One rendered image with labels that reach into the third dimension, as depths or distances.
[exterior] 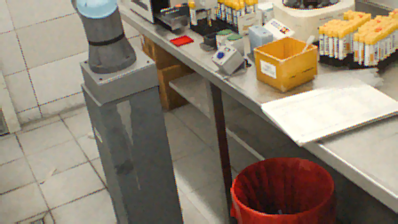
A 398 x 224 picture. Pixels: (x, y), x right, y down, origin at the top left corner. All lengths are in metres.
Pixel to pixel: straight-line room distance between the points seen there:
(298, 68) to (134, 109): 0.52
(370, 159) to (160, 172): 0.82
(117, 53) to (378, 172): 0.85
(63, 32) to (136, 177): 1.86
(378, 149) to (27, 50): 2.60
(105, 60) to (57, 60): 1.93
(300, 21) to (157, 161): 0.66
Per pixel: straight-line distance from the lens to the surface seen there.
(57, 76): 3.65
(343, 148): 1.34
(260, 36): 1.74
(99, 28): 1.67
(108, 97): 1.70
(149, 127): 1.79
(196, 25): 2.13
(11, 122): 3.63
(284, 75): 1.58
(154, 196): 1.93
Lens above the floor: 1.61
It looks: 28 degrees down
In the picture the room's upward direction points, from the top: 9 degrees counter-clockwise
